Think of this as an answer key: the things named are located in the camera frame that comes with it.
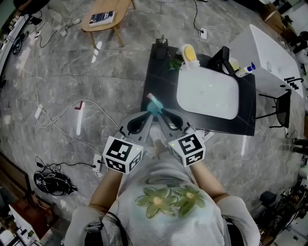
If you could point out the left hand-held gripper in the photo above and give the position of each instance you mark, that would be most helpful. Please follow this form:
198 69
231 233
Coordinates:
121 153

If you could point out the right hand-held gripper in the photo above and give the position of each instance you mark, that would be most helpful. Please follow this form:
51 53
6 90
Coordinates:
188 147

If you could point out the teal spray bottle pink nozzle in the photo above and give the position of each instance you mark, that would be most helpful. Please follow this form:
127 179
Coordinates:
155 107

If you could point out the person's right forearm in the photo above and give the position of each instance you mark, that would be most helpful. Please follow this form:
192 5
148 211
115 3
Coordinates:
205 182

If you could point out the person's left forearm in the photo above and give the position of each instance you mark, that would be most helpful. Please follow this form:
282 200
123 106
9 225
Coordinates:
107 189

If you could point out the small blue capped bottle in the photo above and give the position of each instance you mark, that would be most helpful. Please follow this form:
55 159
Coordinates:
249 68

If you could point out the person's foot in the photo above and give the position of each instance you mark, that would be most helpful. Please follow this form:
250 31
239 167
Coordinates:
159 147

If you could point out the white sink basin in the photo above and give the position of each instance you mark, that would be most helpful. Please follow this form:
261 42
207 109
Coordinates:
208 92

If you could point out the black vanity counter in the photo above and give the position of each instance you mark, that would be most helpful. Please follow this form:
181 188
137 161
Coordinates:
163 79

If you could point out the white power strip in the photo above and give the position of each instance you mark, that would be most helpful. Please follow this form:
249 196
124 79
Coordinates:
97 163
203 33
38 111

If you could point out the small green plant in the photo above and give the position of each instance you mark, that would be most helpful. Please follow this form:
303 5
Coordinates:
175 64

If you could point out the black soap dispenser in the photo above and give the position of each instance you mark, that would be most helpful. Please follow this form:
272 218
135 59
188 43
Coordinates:
161 49

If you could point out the black faucet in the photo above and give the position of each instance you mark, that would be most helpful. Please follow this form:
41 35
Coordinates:
222 60

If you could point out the yellow and white cup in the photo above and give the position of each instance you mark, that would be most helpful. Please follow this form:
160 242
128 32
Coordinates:
237 67

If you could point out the grey flower print shirt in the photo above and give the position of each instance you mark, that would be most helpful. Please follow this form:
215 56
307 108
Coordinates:
166 216

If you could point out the black chair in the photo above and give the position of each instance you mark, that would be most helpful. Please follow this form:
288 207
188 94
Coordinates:
282 110

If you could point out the blue book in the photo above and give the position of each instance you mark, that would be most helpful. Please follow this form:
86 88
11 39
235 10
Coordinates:
101 18

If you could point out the wooden coffee table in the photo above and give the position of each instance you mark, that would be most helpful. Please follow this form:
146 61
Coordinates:
106 14

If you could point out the white table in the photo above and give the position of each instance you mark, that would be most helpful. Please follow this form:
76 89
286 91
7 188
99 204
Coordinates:
272 60

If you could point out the cardboard box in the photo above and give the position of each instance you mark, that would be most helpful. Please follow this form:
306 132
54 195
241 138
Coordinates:
272 16

